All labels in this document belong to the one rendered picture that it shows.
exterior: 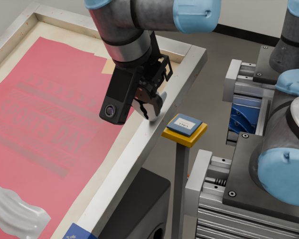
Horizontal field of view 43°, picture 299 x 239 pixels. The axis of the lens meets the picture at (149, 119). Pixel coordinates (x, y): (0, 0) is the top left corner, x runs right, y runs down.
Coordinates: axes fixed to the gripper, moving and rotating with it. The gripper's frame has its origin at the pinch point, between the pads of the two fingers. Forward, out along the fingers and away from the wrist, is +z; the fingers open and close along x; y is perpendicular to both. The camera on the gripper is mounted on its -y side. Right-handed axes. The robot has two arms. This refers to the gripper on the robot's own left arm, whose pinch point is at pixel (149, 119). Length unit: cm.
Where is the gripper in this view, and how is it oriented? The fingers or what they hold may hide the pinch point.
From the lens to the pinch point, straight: 79.3
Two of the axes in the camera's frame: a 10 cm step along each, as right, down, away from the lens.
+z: 2.2, 5.3, 8.2
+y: 5.0, -7.8, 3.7
